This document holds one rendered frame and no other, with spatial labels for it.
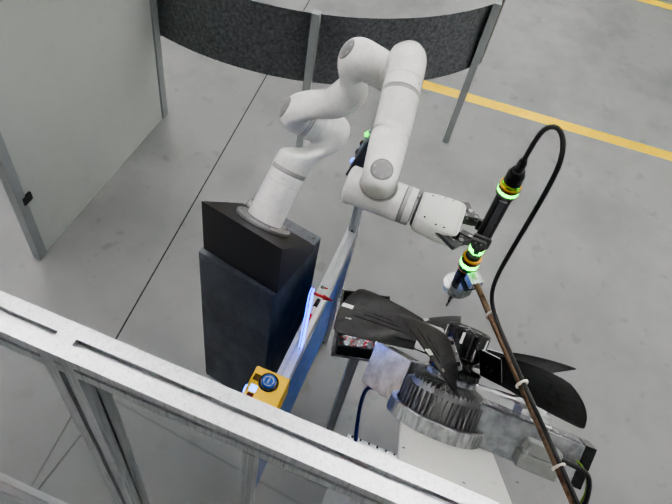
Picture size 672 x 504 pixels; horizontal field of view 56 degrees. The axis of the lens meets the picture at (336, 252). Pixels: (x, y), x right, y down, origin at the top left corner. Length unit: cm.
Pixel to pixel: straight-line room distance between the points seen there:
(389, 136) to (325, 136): 68
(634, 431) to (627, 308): 71
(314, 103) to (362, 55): 30
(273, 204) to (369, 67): 57
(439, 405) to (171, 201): 222
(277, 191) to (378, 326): 55
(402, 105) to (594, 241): 263
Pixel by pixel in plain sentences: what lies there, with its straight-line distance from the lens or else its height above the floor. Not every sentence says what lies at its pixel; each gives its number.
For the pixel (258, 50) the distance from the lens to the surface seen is 334.
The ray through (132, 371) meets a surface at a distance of 68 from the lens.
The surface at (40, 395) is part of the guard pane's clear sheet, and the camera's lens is 93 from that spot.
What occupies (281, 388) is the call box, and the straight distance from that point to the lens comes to 174.
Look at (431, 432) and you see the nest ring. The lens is 167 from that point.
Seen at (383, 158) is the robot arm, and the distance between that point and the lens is 129.
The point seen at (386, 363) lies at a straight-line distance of 188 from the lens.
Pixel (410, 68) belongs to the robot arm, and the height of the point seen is 178.
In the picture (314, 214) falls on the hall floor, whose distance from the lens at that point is 348.
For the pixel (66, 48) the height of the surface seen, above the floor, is 89.
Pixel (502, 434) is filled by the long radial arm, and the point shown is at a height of 111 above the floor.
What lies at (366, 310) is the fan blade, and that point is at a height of 117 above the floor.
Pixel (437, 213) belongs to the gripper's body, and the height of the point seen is 168.
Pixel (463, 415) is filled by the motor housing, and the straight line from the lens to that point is 171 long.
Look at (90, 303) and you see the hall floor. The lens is 318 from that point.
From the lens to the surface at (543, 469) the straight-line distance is 176.
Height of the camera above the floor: 265
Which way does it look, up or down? 53 degrees down
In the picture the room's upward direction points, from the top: 13 degrees clockwise
